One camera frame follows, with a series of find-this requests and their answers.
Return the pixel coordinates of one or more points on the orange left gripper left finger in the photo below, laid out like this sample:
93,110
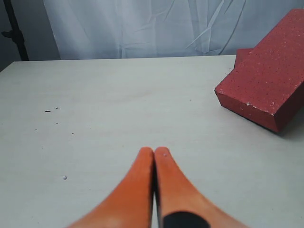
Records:
130,204

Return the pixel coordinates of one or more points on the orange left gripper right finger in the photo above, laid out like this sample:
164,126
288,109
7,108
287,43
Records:
178,201

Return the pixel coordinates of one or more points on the red brick leaning far left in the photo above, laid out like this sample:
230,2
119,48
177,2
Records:
267,87

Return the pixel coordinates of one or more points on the red brick under back stack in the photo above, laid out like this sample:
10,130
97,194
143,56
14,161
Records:
241,58

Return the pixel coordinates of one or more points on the white fabric backdrop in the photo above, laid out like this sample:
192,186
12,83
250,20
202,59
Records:
105,29

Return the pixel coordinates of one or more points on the black stand pole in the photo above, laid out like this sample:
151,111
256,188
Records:
15,33

